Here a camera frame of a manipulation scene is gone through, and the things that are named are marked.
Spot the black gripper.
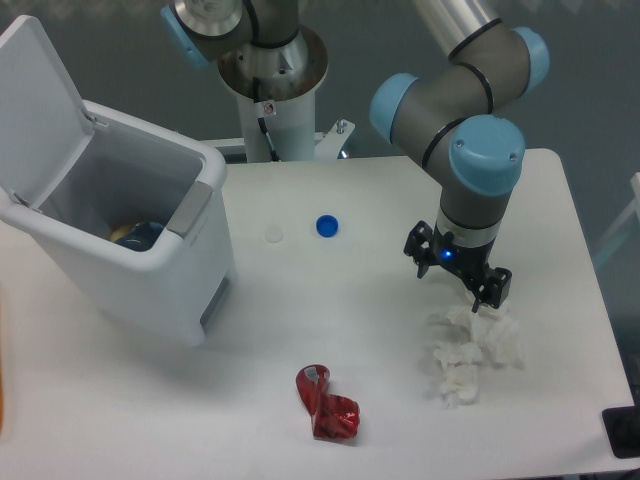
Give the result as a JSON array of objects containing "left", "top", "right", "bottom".
[{"left": 403, "top": 220, "right": 512, "bottom": 312}]

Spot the white trash can lid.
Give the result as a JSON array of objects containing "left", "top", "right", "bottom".
[{"left": 1, "top": 15, "right": 94, "bottom": 208}]

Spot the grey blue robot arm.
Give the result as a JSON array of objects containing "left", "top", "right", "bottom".
[{"left": 161, "top": 1, "right": 550, "bottom": 308}]

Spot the blue bottle cap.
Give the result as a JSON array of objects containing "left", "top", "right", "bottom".
[{"left": 315, "top": 214, "right": 339, "bottom": 238}]

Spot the white bottle cap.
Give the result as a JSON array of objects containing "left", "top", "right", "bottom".
[{"left": 264, "top": 225, "right": 284, "bottom": 244}]

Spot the crushed red can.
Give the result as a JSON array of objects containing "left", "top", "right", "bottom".
[{"left": 295, "top": 364, "right": 360, "bottom": 442}]

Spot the trash inside can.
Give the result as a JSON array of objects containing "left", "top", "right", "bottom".
[{"left": 109, "top": 221, "right": 164, "bottom": 252}]

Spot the white trash can body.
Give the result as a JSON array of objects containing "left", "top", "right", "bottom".
[{"left": 1, "top": 102, "right": 235, "bottom": 346}]

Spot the crumpled white tissue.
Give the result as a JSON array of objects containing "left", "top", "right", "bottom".
[{"left": 427, "top": 303, "right": 525, "bottom": 409}]

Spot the black device at edge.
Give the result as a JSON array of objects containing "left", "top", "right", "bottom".
[{"left": 602, "top": 406, "right": 639, "bottom": 459}]

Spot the white mounting bracket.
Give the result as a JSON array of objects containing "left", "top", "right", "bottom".
[{"left": 314, "top": 119, "right": 356, "bottom": 161}]

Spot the white frame at right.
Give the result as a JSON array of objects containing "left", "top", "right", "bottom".
[{"left": 592, "top": 172, "right": 639, "bottom": 271}]

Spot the black cable on pedestal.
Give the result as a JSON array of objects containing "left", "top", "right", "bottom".
[{"left": 253, "top": 77, "right": 280, "bottom": 163}]

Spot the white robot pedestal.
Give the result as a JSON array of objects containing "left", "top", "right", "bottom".
[{"left": 217, "top": 26, "right": 328, "bottom": 163}]

